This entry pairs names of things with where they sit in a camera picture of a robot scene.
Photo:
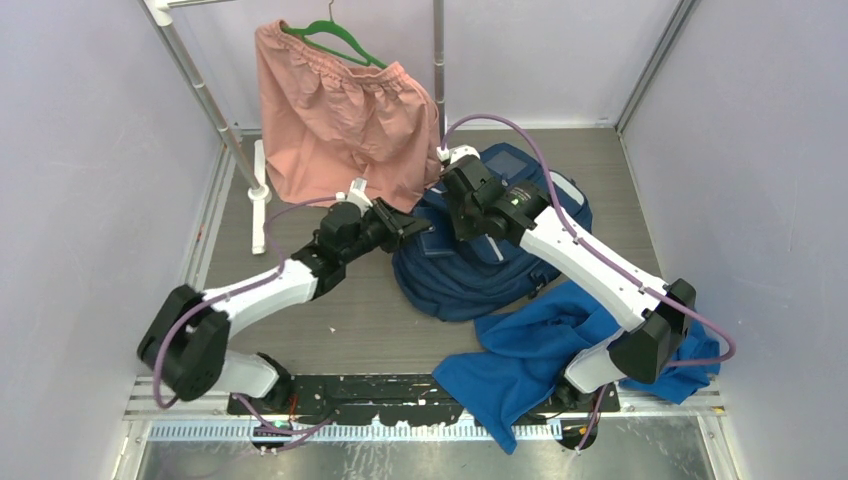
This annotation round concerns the metal clothes rack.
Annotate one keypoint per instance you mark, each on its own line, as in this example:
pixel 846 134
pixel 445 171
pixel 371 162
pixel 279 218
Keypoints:
pixel 253 169

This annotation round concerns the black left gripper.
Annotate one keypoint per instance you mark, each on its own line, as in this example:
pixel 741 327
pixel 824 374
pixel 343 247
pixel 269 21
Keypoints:
pixel 396 225

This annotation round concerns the blue cloth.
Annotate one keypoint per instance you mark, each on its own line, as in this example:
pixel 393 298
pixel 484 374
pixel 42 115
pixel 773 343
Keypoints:
pixel 522 354

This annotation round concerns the pink shorts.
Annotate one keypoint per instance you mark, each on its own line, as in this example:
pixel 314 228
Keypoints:
pixel 325 123

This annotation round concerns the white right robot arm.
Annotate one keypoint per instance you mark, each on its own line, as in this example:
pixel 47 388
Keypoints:
pixel 651 315

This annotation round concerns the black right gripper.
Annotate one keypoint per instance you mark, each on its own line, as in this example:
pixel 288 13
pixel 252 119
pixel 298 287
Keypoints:
pixel 463 232

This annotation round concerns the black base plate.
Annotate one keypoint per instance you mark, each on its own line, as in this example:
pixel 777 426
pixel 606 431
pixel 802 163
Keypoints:
pixel 358 400

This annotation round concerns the navy blue backpack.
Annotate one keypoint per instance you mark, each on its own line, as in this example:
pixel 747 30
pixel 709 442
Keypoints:
pixel 460 281

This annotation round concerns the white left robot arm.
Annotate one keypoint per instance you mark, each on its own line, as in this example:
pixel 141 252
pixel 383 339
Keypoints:
pixel 187 343

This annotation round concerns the green clothes hanger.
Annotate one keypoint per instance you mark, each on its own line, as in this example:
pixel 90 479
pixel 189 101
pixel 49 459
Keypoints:
pixel 355 53

